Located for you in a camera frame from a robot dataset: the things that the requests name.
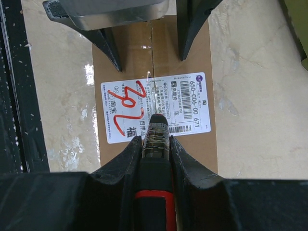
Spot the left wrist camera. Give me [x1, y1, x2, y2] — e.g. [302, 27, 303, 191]
[60, 0, 169, 31]

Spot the brown cardboard express box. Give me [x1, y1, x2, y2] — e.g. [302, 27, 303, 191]
[92, 16, 218, 172]

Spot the olive green plastic bin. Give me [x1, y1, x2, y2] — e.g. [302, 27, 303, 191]
[279, 0, 308, 70]

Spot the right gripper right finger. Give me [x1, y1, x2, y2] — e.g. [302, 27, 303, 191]
[170, 138, 308, 231]

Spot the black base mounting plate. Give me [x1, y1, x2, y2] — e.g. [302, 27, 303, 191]
[0, 0, 50, 173]

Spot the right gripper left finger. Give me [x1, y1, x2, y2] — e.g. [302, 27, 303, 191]
[0, 136, 142, 231]

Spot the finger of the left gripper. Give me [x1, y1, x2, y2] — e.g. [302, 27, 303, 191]
[176, 0, 221, 61]
[42, 0, 122, 72]

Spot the red black utility knife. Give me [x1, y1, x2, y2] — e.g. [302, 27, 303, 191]
[133, 114, 178, 231]

